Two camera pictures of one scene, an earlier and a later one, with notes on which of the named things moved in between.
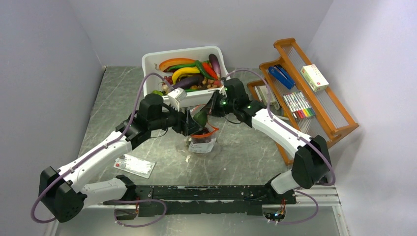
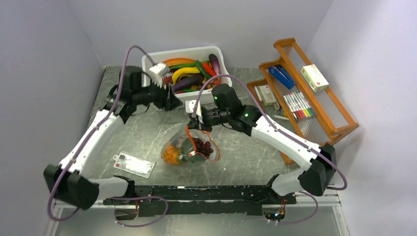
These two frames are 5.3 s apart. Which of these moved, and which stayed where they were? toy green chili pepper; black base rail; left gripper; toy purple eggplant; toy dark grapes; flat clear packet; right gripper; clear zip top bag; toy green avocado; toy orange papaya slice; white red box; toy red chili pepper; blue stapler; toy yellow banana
Moved: clear zip top bag; toy green avocado; toy dark grapes; right gripper; left gripper
Stayed: toy yellow banana; flat clear packet; toy purple eggplant; toy red chili pepper; blue stapler; toy orange papaya slice; toy green chili pepper; black base rail; white red box
